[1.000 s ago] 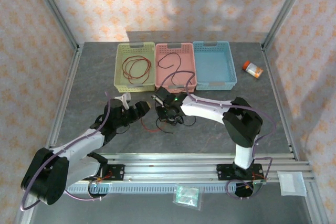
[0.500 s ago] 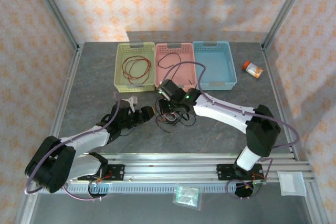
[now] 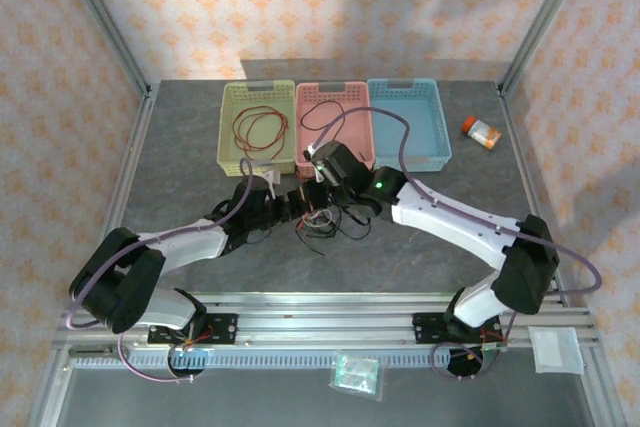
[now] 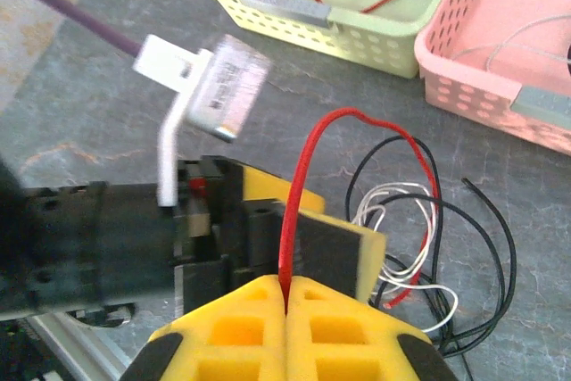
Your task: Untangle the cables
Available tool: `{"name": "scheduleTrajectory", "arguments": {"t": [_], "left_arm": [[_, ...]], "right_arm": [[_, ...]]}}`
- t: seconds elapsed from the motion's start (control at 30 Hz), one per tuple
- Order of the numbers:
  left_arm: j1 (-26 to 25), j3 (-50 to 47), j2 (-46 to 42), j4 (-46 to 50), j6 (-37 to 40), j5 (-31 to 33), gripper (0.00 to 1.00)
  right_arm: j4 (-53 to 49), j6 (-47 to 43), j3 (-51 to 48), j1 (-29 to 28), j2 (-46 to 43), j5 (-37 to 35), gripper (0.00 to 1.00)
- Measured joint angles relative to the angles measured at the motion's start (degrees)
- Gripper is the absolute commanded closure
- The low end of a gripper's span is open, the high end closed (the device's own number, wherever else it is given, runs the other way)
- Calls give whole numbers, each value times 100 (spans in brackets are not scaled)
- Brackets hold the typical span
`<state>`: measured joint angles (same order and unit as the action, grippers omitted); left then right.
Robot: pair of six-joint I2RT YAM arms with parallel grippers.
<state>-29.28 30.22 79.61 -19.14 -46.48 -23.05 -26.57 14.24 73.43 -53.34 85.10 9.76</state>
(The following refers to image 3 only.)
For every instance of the pink perforated plastic basket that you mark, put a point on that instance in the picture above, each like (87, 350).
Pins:
(355, 137)

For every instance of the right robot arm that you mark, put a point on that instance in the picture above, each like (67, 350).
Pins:
(450, 227)

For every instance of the blue perforated plastic basket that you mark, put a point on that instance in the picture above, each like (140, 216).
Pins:
(425, 122)

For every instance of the green perforated plastic basket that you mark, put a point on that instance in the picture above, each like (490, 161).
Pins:
(265, 134)

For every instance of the white plastic pouch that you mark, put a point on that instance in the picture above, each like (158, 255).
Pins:
(555, 349)

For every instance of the orange-lidded clear jar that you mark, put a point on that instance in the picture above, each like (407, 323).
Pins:
(480, 132)

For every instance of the clear bag with green contents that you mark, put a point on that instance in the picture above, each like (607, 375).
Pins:
(356, 374)

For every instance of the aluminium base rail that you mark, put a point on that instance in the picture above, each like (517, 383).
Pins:
(325, 317)

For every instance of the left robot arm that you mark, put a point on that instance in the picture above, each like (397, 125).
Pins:
(185, 247)

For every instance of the aluminium corner post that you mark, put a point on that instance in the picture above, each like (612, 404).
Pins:
(100, 12)
(547, 12)

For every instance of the aluminium side rail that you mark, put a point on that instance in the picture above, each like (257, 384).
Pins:
(525, 172)
(134, 147)

